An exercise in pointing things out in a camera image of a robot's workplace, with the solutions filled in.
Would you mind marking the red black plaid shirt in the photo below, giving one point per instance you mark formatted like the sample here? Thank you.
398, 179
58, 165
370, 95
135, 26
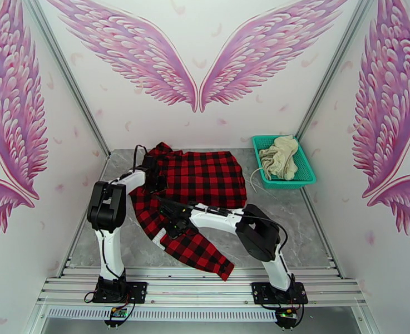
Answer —
204, 176

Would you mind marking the cream fabric garment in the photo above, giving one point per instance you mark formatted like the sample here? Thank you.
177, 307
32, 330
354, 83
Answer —
281, 159

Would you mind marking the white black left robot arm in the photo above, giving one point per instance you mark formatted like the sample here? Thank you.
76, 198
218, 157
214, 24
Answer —
107, 204

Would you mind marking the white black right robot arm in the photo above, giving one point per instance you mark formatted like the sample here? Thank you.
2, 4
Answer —
257, 232

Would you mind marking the teal plastic basket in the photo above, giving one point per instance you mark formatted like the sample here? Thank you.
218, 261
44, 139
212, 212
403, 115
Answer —
305, 169

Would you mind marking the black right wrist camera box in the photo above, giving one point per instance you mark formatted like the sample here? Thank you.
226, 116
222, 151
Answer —
166, 206

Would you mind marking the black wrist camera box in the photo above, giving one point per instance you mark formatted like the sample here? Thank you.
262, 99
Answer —
166, 206
149, 162

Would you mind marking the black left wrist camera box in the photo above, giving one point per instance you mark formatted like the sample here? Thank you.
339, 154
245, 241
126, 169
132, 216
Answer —
149, 162

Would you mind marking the aluminium rail frame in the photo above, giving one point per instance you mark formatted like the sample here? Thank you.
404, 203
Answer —
197, 287

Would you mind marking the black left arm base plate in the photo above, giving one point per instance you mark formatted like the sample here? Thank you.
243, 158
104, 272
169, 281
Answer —
138, 291

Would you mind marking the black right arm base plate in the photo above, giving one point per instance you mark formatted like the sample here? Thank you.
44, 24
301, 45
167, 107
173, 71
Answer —
260, 293

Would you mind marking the aluminium corner post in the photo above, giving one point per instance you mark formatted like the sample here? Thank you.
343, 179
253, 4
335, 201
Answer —
335, 65
71, 79

